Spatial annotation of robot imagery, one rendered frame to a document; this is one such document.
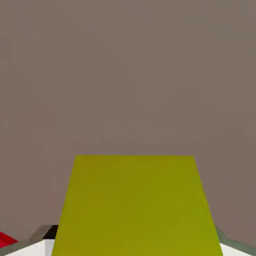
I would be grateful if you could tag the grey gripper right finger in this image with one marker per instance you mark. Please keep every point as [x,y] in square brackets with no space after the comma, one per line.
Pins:
[234,247]

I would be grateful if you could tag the small yellow cube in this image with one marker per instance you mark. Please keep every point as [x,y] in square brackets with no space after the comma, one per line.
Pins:
[136,206]

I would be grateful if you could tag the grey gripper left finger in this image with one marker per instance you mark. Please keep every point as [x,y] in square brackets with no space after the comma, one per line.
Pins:
[38,245]

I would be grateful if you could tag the small red cube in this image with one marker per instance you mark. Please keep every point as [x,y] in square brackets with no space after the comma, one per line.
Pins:
[6,240]

